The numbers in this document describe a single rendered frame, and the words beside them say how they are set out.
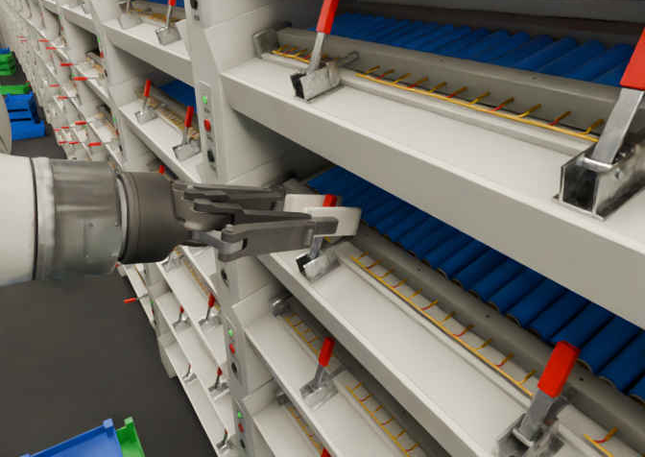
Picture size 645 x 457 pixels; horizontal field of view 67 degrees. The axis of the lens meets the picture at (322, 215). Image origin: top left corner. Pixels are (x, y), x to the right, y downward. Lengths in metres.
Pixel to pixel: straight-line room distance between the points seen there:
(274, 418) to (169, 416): 0.78
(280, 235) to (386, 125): 0.13
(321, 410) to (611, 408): 0.36
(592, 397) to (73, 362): 1.73
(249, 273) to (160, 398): 1.02
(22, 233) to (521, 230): 0.31
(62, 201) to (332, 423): 0.41
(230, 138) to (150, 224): 0.27
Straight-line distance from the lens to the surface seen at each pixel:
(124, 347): 1.92
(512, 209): 0.28
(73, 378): 1.86
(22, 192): 0.37
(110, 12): 1.28
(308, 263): 0.51
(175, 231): 0.39
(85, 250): 0.38
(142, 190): 0.39
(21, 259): 0.38
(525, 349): 0.41
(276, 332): 0.75
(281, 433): 0.87
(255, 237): 0.40
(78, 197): 0.37
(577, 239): 0.27
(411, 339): 0.45
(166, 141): 0.99
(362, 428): 0.62
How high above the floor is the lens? 1.20
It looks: 27 degrees down
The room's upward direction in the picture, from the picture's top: straight up
